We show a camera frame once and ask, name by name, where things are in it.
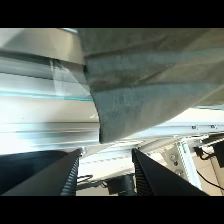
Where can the grey garment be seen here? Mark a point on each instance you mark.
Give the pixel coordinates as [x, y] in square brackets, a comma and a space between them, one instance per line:
[146, 83]

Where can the silver frame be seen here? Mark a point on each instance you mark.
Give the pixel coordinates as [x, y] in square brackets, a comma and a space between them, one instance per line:
[100, 140]

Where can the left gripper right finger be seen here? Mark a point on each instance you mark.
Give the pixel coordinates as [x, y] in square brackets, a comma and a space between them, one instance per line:
[156, 178]

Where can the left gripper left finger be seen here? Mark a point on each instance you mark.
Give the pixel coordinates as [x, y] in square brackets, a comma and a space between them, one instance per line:
[40, 173]

